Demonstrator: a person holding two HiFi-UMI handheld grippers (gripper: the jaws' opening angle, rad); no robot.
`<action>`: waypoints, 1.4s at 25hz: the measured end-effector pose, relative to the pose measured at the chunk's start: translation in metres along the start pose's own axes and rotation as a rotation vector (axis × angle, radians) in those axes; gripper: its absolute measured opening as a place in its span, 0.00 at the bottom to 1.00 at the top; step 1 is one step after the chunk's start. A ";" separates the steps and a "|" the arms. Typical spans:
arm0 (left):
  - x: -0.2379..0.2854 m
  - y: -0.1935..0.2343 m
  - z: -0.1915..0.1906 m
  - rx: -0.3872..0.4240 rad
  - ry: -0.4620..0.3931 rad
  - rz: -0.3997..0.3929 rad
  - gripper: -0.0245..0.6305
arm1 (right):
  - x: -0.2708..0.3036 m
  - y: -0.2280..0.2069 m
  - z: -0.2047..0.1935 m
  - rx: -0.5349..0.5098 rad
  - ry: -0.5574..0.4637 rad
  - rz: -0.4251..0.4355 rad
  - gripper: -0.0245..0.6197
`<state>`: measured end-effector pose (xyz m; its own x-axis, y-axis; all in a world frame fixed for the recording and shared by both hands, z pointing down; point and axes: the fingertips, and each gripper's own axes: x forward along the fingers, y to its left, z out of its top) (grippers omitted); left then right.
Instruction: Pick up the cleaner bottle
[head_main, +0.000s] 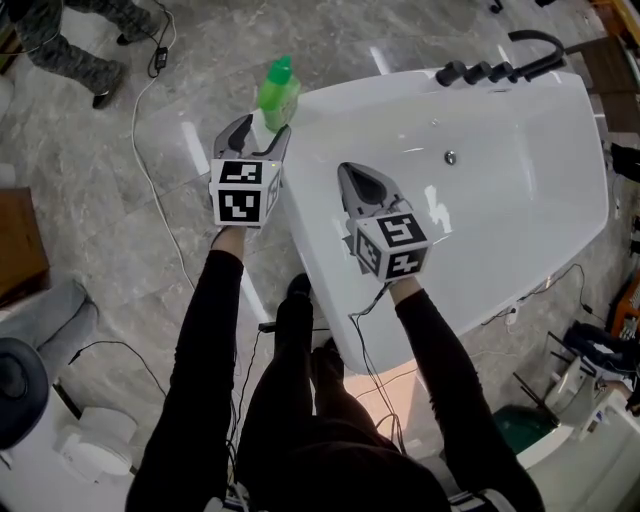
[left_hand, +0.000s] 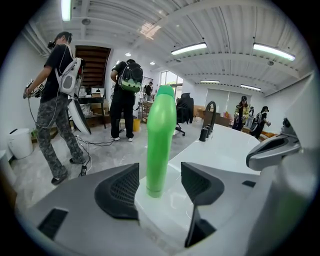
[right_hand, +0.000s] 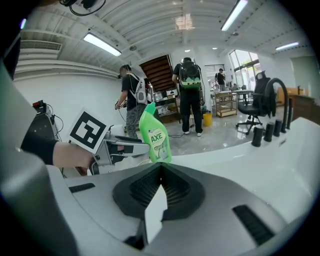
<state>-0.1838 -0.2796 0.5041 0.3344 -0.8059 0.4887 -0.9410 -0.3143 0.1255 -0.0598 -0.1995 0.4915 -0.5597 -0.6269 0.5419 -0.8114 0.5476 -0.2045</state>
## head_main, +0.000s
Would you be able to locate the brown wooden box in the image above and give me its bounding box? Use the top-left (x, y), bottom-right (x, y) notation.
top-left (0, 187), bottom-right (52, 301)

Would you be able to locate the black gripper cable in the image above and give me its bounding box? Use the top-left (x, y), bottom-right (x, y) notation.
top-left (346, 283), bottom-right (407, 454)

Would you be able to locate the dark bag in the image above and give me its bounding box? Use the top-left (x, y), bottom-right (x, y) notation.
top-left (563, 319), bottom-right (640, 374)

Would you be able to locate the white floor cable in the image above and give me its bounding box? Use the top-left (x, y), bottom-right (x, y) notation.
top-left (130, 9), bottom-right (196, 291)

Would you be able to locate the orange crate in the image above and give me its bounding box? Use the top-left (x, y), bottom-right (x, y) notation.
top-left (610, 272), bottom-right (640, 341)

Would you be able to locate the white pod with dark inside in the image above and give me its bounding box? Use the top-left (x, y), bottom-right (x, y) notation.
top-left (0, 337), bottom-right (51, 451)

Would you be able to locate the black rounded object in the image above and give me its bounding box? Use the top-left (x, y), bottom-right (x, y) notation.
top-left (610, 142), bottom-right (640, 184)

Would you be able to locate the black floor cable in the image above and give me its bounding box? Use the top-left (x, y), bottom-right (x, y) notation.
top-left (479, 263), bottom-right (609, 326)

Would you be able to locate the person's left forearm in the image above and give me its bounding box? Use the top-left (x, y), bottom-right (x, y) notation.
top-left (144, 224), bottom-right (247, 451)

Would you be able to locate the person's body in black clothes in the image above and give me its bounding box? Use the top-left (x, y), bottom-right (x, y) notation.
top-left (234, 272), bottom-right (451, 512)

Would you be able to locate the white bathtub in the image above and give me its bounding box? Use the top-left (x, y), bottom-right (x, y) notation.
top-left (249, 69), bottom-right (611, 376)

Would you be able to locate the white chair with black legs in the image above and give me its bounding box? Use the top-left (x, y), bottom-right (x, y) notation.
top-left (514, 329), bottom-right (631, 444)

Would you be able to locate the person's right forearm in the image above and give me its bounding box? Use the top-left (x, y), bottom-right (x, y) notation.
top-left (388, 277), bottom-right (501, 451)

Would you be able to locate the dark green round tub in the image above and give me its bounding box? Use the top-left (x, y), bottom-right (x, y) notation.
top-left (492, 403), bottom-right (561, 455)

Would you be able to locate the green plastic bottle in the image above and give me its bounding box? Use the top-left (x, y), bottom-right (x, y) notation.
top-left (257, 54), bottom-right (302, 134)

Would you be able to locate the white curved furniture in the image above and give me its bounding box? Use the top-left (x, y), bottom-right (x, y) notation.
top-left (517, 394), bottom-right (640, 471)

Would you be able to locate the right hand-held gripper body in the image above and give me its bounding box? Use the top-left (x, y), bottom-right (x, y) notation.
top-left (342, 197), bottom-right (432, 284)

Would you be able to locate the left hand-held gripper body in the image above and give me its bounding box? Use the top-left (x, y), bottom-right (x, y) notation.
top-left (208, 144), bottom-right (284, 229)

